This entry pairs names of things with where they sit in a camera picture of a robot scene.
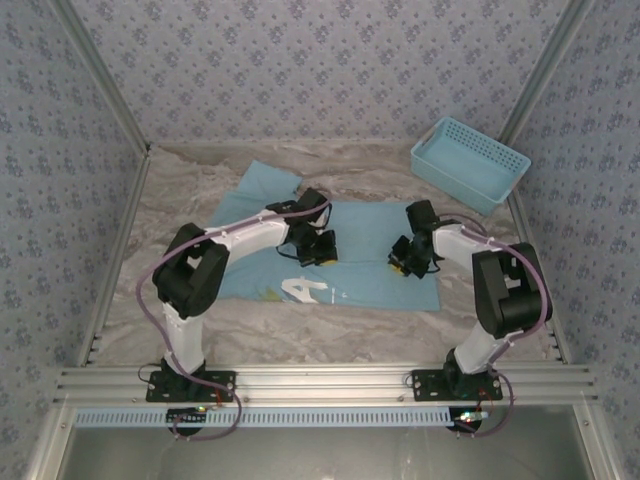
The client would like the light blue printed t-shirt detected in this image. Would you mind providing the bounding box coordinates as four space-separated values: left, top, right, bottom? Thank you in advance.
205 159 441 314

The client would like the light blue plastic basket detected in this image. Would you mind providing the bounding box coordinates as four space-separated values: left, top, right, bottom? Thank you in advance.
409 116 532 218

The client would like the grey metal panel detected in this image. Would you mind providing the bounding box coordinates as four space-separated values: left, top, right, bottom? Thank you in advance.
29 404 619 480

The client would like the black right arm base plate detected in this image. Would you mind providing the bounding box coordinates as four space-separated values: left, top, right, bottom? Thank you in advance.
410 368 504 403

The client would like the aluminium front frame rail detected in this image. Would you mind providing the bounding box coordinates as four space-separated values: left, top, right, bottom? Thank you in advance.
54 364 599 406

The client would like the aluminium right side rail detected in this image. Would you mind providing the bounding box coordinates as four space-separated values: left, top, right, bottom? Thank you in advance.
494 144 571 364

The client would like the light blue slotted cable duct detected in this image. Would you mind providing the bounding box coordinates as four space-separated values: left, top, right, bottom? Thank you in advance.
73 407 459 430

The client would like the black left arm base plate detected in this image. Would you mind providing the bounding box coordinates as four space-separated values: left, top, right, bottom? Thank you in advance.
145 369 237 403

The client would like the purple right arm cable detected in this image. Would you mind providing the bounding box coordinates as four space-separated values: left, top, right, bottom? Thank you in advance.
438 213 554 439

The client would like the aluminium left side rail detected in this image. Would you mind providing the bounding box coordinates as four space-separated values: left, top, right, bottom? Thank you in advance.
79 147 154 369

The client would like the aluminium right corner post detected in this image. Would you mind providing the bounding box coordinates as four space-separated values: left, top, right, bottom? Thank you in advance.
493 0 599 152

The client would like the aluminium corner post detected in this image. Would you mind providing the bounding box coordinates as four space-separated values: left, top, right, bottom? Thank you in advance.
49 0 152 154
493 0 599 152

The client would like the aluminium left corner post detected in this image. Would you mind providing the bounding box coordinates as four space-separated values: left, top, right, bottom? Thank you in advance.
49 0 152 154

